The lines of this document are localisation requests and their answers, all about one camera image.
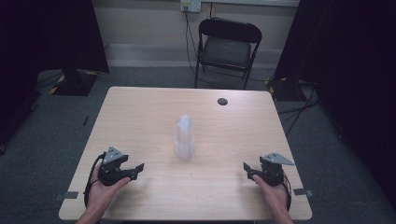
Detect black floor cables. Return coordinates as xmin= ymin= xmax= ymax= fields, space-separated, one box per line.
xmin=276 ymin=78 xmax=321 ymax=137

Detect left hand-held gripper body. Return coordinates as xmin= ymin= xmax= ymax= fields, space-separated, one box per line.
xmin=97 ymin=147 xmax=132 ymax=187

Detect stack of clear plastic cups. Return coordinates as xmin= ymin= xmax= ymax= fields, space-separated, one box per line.
xmin=174 ymin=115 xmax=196 ymax=161

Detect black curtain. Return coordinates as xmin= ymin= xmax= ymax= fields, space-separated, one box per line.
xmin=274 ymin=0 xmax=396 ymax=209
xmin=0 ymin=0 xmax=110 ymax=147

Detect person's right hand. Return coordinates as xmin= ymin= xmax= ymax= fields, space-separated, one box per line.
xmin=252 ymin=175 xmax=291 ymax=217

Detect black folding chair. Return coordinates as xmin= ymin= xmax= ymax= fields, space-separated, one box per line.
xmin=193 ymin=17 xmax=263 ymax=91

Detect person's left hand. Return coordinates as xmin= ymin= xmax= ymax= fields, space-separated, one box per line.
xmin=88 ymin=162 xmax=132 ymax=217

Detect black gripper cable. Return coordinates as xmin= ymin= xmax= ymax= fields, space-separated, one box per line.
xmin=83 ymin=151 xmax=107 ymax=209
xmin=280 ymin=173 xmax=293 ymax=213

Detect grey tape strip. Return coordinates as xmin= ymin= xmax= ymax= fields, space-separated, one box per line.
xmin=54 ymin=191 xmax=79 ymax=202
xmin=292 ymin=188 xmax=314 ymax=198

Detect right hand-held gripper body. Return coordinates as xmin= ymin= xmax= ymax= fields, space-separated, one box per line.
xmin=258 ymin=151 xmax=296 ymax=188

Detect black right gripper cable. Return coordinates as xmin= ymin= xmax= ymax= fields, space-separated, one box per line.
xmin=280 ymin=173 xmax=293 ymax=213

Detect black stand base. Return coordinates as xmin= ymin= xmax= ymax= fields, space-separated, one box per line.
xmin=265 ymin=76 xmax=302 ymax=102
xmin=49 ymin=68 xmax=100 ymax=97

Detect white wall socket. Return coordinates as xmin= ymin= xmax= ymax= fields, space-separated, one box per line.
xmin=180 ymin=0 xmax=202 ymax=13

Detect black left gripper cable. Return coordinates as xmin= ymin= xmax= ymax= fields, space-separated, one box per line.
xmin=83 ymin=151 xmax=107 ymax=209

